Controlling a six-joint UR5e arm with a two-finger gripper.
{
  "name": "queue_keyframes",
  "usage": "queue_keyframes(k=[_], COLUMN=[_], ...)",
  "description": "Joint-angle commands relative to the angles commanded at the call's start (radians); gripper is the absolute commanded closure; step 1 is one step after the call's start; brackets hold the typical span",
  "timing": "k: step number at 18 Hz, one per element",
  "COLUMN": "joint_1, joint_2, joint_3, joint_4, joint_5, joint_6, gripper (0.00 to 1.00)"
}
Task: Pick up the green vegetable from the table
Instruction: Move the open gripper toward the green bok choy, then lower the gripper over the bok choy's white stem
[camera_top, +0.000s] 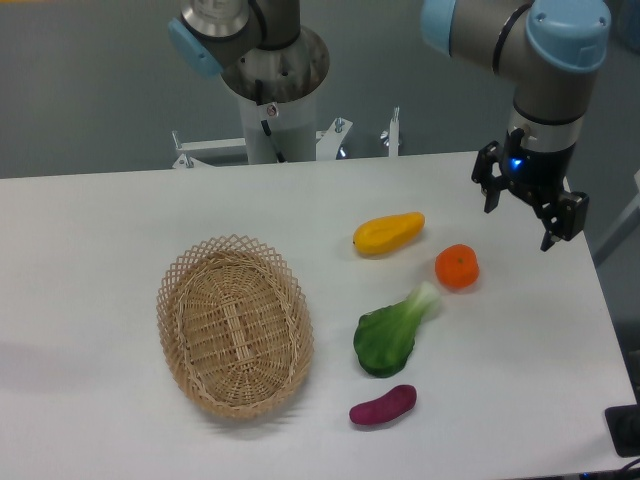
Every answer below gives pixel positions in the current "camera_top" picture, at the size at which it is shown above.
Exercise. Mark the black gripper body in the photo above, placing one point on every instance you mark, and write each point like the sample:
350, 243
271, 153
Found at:
536, 178

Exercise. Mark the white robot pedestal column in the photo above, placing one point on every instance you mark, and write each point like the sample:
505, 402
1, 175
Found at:
291, 124

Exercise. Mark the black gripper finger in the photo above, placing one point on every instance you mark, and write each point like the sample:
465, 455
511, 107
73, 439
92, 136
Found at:
487, 174
564, 219

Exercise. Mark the green bok choy vegetable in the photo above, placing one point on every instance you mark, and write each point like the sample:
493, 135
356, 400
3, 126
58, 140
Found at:
384, 339

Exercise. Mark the white metal base frame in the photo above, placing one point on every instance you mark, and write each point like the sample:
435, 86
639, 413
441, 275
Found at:
328, 145

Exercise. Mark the orange tangerine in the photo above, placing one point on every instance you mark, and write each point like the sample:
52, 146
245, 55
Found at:
457, 267

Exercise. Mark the woven wicker basket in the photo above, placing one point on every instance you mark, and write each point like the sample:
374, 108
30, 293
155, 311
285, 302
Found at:
234, 327

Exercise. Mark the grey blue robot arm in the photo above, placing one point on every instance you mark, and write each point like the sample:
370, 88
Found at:
551, 51

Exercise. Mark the purple sweet potato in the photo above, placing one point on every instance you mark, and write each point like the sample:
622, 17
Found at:
389, 407

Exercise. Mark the black device at table edge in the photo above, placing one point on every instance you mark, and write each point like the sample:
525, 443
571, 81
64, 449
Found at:
623, 426

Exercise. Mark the yellow papaya half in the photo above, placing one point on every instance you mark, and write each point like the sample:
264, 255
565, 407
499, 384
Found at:
383, 235

